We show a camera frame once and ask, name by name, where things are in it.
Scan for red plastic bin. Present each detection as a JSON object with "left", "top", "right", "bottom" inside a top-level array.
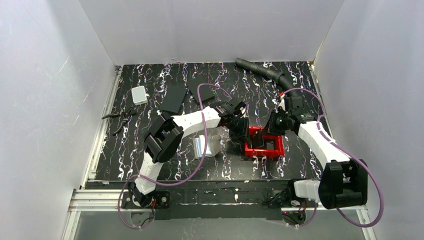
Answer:
[{"left": 244, "top": 126, "right": 285, "bottom": 159}]

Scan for grey leather card holder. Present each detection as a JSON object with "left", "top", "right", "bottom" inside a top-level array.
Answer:
[{"left": 193, "top": 135, "right": 222, "bottom": 159}]

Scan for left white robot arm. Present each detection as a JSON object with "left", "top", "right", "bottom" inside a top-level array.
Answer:
[{"left": 128, "top": 99, "right": 249, "bottom": 208}]

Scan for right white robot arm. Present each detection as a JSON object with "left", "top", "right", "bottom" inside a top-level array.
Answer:
[{"left": 264, "top": 95, "right": 368, "bottom": 209}]

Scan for black flat box right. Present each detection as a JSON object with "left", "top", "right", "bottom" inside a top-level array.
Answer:
[{"left": 186, "top": 79, "right": 215, "bottom": 103}]

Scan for black flat box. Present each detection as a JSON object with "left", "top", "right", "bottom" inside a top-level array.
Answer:
[
  {"left": 159, "top": 85, "right": 187, "bottom": 115},
  {"left": 186, "top": 79, "right": 215, "bottom": 103}
]

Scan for black flat box left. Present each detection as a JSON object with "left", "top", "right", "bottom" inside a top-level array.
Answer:
[{"left": 159, "top": 85, "right": 187, "bottom": 115}]

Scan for white square box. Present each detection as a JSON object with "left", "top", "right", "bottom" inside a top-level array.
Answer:
[{"left": 131, "top": 86, "right": 148, "bottom": 106}]

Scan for black pliers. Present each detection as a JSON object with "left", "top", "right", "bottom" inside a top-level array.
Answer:
[{"left": 101, "top": 107, "right": 138, "bottom": 136}]

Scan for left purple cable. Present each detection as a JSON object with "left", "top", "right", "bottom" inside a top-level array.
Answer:
[{"left": 117, "top": 83, "right": 233, "bottom": 230}]

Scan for purple cable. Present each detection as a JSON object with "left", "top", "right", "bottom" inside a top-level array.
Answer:
[
  {"left": 117, "top": 83, "right": 233, "bottom": 230},
  {"left": 281, "top": 87, "right": 385, "bottom": 229}
]

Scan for black corrugated hose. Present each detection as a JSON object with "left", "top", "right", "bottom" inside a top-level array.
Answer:
[{"left": 235, "top": 57, "right": 299, "bottom": 98}]

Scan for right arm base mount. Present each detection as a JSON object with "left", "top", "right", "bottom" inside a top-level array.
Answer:
[{"left": 262, "top": 190, "right": 319, "bottom": 229}]

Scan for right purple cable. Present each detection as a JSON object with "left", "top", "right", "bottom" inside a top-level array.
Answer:
[{"left": 281, "top": 87, "right": 385, "bottom": 229}]

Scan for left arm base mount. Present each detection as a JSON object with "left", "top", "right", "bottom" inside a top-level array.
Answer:
[{"left": 120, "top": 190, "right": 171, "bottom": 210}]

